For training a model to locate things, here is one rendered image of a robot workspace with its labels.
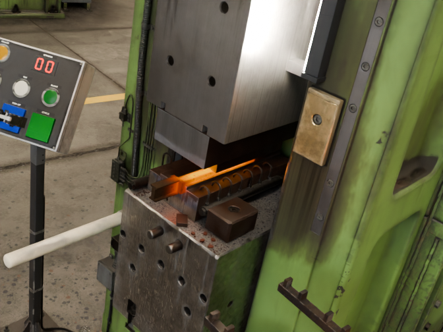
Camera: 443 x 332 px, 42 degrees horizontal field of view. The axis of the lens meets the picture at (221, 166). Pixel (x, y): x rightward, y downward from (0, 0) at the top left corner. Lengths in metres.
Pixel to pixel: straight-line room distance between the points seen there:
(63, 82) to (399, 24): 0.98
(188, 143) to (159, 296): 0.48
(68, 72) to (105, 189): 1.70
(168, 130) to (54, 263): 1.43
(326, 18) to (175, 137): 0.51
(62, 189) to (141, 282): 1.69
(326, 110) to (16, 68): 0.96
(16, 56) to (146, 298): 0.82
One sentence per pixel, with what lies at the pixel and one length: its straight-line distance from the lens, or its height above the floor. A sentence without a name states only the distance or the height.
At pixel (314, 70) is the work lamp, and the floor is 1.40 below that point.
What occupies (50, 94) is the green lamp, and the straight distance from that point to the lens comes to 1.78.
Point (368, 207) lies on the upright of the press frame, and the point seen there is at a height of 1.14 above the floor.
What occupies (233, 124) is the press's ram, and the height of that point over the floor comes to 1.23.
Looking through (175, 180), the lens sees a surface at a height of 1.02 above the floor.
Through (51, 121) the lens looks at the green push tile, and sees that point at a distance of 1.76.
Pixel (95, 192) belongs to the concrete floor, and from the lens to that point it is 3.37.
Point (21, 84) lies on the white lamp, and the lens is 1.83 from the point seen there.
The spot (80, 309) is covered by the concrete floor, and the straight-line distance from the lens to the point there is 2.61.
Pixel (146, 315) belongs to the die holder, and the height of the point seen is 0.55.
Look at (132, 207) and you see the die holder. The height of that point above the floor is 0.88.
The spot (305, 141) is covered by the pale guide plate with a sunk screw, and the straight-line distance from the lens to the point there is 1.41.
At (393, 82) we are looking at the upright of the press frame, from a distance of 1.29.
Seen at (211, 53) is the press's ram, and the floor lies 1.38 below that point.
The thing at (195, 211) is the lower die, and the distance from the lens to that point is 1.56.
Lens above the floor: 1.79
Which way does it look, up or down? 28 degrees down
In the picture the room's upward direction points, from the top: 11 degrees clockwise
